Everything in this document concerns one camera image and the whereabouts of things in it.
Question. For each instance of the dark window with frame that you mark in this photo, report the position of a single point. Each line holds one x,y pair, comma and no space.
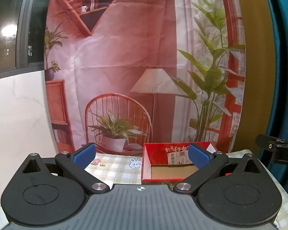
4,28

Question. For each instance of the blue curtain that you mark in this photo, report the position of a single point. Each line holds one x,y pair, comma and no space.
283,52

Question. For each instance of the printed room scene backdrop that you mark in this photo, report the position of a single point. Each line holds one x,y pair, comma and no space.
134,40

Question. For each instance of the red cardboard box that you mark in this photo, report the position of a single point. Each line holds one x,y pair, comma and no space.
156,155

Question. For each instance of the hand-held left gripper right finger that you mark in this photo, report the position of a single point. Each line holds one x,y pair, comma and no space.
199,155

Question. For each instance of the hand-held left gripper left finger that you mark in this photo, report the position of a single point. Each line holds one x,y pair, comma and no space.
85,154

